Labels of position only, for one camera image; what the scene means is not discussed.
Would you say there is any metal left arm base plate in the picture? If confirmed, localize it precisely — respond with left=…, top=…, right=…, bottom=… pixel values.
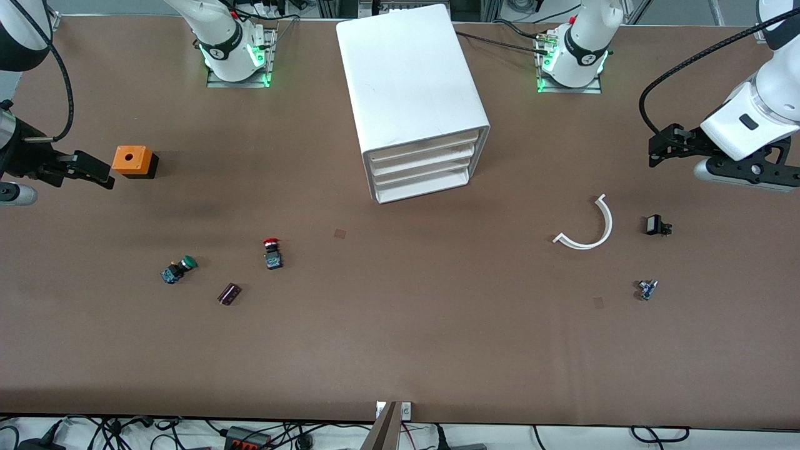
left=536, top=31, right=603, bottom=95

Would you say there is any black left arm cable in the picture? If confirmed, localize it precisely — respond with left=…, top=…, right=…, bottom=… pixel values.
left=639, top=9, right=800, bottom=138

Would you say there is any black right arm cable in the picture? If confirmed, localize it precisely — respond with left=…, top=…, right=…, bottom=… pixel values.
left=9, top=0, right=76, bottom=143

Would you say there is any white plastic drawer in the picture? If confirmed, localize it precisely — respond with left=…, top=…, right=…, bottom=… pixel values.
left=375, top=167, right=471, bottom=204
left=367, top=131, right=483, bottom=167
left=370, top=145, right=479, bottom=178
left=372, top=156, right=476, bottom=189

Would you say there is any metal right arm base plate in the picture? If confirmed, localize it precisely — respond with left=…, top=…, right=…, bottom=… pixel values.
left=206, top=28, right=277, bottom=89

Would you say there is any green push button switch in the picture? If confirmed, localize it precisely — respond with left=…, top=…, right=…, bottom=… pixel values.
left=161, top=255, right=198, bottom=285

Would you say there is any white plastic drawer cabinet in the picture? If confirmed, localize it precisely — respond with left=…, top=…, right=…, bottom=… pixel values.
left=336, top=3, right=491, bottom=204

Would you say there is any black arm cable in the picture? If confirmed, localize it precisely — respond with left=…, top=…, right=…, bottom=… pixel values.
left=639, top=9, right=800, bottom=138
left=9, top=0, right=76, bottom=143

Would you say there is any orange box with hole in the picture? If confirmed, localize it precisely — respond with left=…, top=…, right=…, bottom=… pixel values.
left=112, top=145, right=159, bottom=180

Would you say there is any black cable on table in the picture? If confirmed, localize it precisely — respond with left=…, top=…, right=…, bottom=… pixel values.
left=455, top=30, right=551, bottom=56
left=492, top=19, right=557, bottom=43

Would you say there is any black power strip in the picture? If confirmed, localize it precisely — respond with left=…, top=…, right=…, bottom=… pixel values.
left=224, top=426, right=276, bottom=450

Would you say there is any black looped floor cable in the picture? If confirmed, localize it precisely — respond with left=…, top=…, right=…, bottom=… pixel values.
left=630, top=426, right=691, bottom=444

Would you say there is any white curved plastic strip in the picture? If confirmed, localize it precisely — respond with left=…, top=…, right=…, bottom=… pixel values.
left=552, top=193, right=614, bottom=251

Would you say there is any red push button switch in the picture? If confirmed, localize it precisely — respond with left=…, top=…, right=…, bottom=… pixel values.
left=262, top=237, right=284, bottom=271

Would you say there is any grey brown mounting post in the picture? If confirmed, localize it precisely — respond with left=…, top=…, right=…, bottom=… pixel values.
left=359, top=401, right=401, bottom=450

